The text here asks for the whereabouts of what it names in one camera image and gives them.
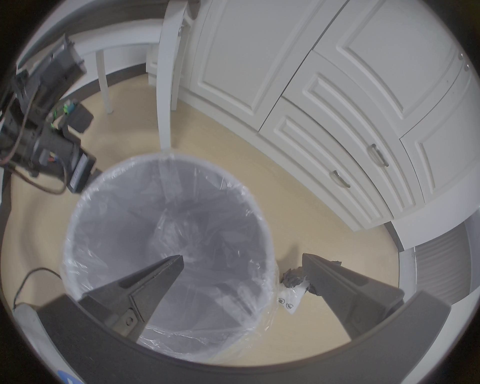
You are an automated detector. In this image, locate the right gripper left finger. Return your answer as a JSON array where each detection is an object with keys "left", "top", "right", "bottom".
[{"left": 80, "top": 255, "right": 185, "bottom": 340}]

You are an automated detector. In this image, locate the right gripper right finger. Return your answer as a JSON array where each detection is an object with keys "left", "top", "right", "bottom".
[{"left": 302, "top": 253, "right": 406, "bottom": 341}]

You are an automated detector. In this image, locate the clear plastic bag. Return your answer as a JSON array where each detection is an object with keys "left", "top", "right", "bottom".
[{"left": 60, "top": 152, "right": 280, "bottom": 366}]

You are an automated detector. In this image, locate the crumpled black plastic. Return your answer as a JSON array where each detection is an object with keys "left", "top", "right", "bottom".
[{"left": 280, "top": 259, "right": 344, "bottom": 297}]

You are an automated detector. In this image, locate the white trash bin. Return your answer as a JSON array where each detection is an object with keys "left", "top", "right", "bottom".
[{"left": 62, "top": 153, "right": 278, "bottom": 366}]

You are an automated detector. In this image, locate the white printed wrapper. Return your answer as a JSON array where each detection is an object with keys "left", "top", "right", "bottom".
[{"left": 277, "top": 282, "right": 312, "bottom": 314}]

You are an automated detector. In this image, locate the grey curtain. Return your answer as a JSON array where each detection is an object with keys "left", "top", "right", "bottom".
[{"left": 399, "top": 217, "right": 479, "bottom": 308}]

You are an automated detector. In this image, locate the white chair with grey cushions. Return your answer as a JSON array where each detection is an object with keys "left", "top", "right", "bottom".
[{"left": 15, "top": 0, "right": 196, "bottom": 152}]

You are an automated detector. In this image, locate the white wardrobe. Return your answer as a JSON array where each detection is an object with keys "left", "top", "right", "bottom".
[{"left": 145, "top": 0, "right": 480, "bottom": 233}]

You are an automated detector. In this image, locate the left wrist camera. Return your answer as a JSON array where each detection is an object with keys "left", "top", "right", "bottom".
[{"left": 52, "top": 99, "right": 94, "bottom": 133}]

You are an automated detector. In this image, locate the black cable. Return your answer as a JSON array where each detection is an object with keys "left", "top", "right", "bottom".
[{"left": 13, "top": 267, "right": 62, "bottom": 310}]

